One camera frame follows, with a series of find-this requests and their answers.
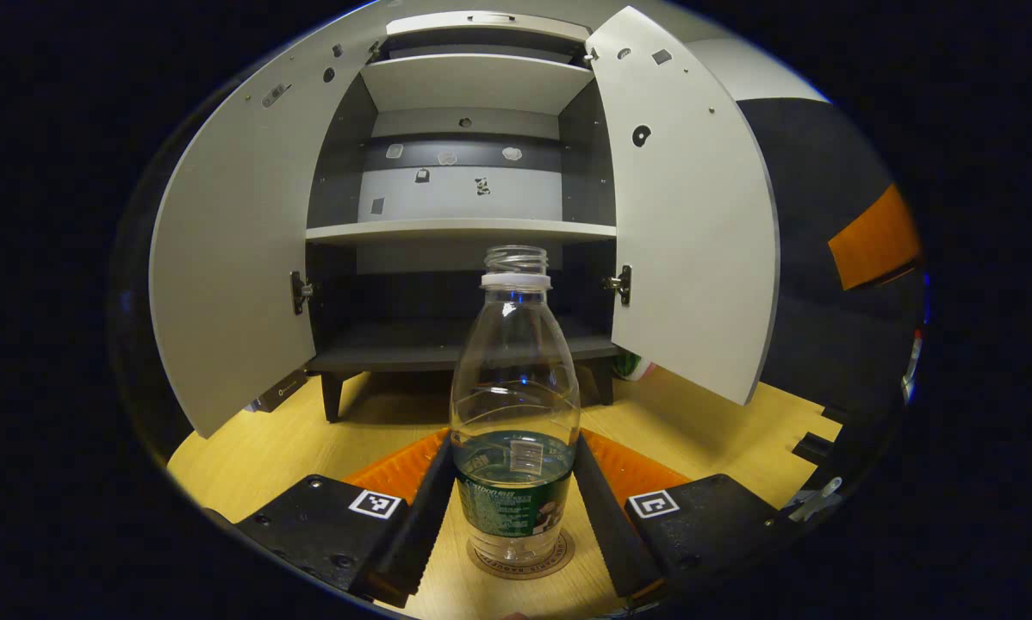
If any white and grey cabinet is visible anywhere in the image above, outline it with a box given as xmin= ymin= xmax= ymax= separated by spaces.
xmin=305 ymin=10 xmax=633 ymax=423

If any grey metal clip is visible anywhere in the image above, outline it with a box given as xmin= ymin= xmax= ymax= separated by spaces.
xmin=786 ymin=476 xmax=844 ymax=524

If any watermelon slice toy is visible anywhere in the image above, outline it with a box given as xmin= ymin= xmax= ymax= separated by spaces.
xmin=613 ymin=350 xmax=656 ymax=382

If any clear plastic bottle green label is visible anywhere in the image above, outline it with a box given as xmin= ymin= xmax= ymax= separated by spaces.
xmin=450 ymin=245 xmax=582 ymax=567

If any round brown coaster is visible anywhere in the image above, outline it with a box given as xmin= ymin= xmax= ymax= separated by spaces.
xmin=467 ymin=527 xmax=577 ymax=580

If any white cabinet door phone sticker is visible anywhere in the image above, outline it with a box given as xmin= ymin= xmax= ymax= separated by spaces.
xmin=148 ymin=33 xmax=379 ymax=440

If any small black box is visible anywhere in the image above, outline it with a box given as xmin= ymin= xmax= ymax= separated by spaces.
xmin=253 ymin=370 xmax=310 ymax=414

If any white cabinet shelf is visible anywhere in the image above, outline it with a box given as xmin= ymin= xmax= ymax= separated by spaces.
xmin=307 ymin=218 xmax=618 ymax=246
xmin=361 ymin=53 xmax=596 ymax=115

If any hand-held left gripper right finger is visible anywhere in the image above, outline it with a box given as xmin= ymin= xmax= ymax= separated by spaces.
xmin=572 ymin=428 xmax=805 ymax=604

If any white cabinet drawer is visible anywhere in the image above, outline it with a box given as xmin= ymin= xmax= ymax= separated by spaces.
xmin=385 ymin=10 xmax=592 ymax=42

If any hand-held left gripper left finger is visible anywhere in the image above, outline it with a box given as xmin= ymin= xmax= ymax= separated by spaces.
xmin=202 ymin=428 xmax=457 ymax=608

